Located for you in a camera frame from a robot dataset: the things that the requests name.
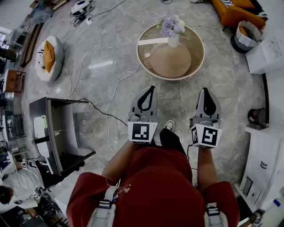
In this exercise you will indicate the wooden frame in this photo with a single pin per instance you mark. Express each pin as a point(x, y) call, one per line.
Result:
point(28, 48)

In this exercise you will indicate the white round device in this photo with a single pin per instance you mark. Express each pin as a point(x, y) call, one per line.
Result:
point(81, 6)

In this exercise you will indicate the white power strip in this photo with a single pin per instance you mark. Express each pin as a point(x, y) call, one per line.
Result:
point(89, 21)

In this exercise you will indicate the person's left forearm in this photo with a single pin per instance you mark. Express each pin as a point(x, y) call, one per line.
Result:
point(119, 159)

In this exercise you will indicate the grey metal desk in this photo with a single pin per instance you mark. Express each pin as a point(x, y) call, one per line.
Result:
point(53, 124)

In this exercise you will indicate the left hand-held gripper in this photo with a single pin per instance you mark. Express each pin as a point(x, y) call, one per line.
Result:
point(142, 133)

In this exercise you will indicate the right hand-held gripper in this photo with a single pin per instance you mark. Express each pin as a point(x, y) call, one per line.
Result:
point(208, 136)

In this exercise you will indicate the person's white shoe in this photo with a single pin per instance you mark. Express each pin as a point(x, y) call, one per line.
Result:
point(169, 125)

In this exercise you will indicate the purple flower bouquet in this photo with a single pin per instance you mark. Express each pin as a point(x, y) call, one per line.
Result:
point(172, 25)

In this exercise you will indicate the round glass coffee table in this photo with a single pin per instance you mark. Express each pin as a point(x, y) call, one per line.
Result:
point(196, 55)

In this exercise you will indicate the person's right forearm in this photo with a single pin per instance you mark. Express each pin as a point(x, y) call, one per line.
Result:
point(206, 166)

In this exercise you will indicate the person's red shirt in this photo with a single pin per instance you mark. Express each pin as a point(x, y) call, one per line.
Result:
point(155, 188)

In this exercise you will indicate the orange pillow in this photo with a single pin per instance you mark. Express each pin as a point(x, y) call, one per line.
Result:
point(49, 56)

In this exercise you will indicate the white vase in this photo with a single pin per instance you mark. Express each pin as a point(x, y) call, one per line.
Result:
point(173, 41)

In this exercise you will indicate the white drawer cabinet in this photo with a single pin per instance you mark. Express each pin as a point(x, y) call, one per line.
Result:
point(264, 159)

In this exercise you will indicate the dark round container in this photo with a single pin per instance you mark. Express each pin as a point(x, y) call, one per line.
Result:
point(256, 115)

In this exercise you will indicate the orange sofa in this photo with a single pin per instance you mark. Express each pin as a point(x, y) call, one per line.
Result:
point(237, 13)

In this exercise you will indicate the grey woven basket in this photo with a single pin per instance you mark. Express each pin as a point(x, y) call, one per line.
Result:
point(248, 37)

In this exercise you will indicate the white beanbag seat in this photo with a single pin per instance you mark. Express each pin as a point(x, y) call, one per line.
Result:
point(58, 57)

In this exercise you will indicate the person's black trouser leg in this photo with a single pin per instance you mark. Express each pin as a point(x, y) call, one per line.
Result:
point(170, 139)

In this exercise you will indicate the white box with green light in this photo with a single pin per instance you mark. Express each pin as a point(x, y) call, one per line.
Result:
point(39, 126)

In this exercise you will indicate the brown wooden chair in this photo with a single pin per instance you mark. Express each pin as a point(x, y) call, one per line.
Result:
point(13, 81)

